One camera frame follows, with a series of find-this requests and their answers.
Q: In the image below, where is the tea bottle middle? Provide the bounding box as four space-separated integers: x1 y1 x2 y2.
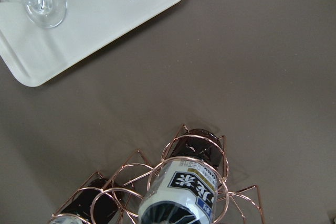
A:
50 178 118 224

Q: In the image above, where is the cream rabbit tray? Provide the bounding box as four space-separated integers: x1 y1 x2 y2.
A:
1 0 180 87

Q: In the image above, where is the tea bottle near corner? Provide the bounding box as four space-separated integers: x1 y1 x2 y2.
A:
138 129 223 223

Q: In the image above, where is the copper wire bottle basket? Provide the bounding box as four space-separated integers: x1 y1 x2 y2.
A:
50 125 265 223

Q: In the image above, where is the clear wine glass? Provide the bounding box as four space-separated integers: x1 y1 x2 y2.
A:
1 0 68 29

